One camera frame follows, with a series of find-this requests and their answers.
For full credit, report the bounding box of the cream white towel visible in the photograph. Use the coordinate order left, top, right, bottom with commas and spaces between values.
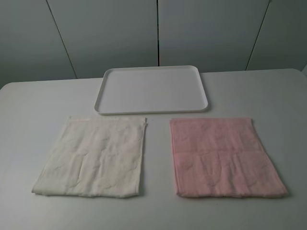
32, 117, 147, 198

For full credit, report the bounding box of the pink towel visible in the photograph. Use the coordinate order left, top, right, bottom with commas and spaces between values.
169, 118, 288, 198

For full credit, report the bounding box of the white rectangular plastic tray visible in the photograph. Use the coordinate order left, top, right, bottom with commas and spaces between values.
94, 65, 209, 115

